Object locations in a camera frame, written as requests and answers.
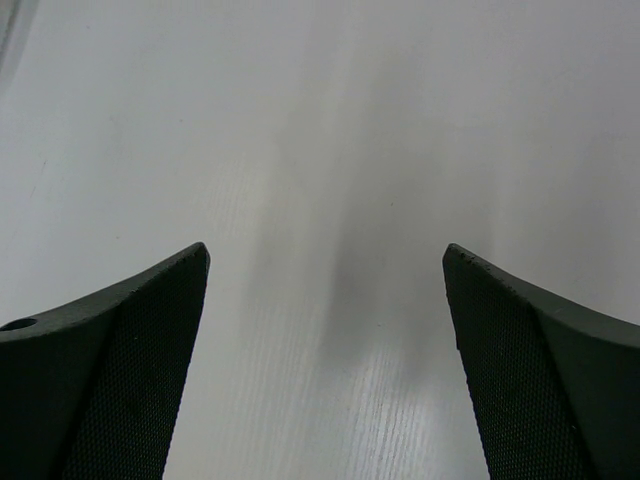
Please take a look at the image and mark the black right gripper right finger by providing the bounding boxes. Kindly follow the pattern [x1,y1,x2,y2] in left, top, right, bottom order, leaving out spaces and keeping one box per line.
[442,244,639,479]

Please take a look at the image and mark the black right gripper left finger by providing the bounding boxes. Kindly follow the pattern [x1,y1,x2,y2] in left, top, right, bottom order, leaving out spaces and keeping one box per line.
[1,242,210,479]

